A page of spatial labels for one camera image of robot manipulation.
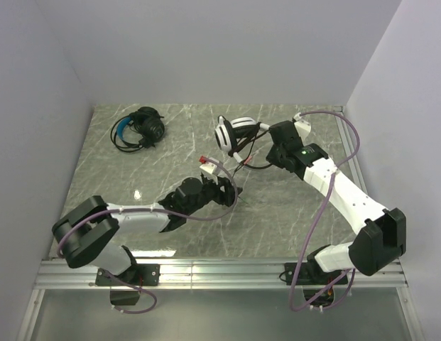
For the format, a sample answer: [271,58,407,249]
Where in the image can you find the black blue headphones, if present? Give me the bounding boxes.
[110,107,165,153]

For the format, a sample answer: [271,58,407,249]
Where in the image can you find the black headphone cable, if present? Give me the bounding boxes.
[110,117,152,153]

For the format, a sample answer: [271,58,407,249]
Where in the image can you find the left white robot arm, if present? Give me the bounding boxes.
[52,176,242,282]

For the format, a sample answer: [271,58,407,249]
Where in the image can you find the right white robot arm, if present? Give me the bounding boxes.
[266,121,406,281]

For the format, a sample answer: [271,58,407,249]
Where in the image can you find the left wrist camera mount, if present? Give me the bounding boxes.
[200,156,223,184]

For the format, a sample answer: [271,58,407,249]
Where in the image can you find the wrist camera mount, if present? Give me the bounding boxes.
[292,112,312,142]
[200,156,223,184]

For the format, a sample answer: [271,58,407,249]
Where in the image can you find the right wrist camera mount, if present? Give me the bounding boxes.
[292,112,312,142]

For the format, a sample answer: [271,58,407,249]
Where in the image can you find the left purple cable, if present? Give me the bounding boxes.
[56,159,239,314]

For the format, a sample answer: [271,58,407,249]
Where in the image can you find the aluminium right side rail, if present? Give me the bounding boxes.
[332,105,388,256]

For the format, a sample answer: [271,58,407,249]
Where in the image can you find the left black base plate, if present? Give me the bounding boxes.
[95,264,160,286]

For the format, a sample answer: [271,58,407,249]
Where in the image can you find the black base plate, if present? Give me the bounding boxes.
[95,264,160,286]
[283,261,349,286]

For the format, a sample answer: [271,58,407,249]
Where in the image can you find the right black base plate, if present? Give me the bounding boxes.
[283,261,349,286]

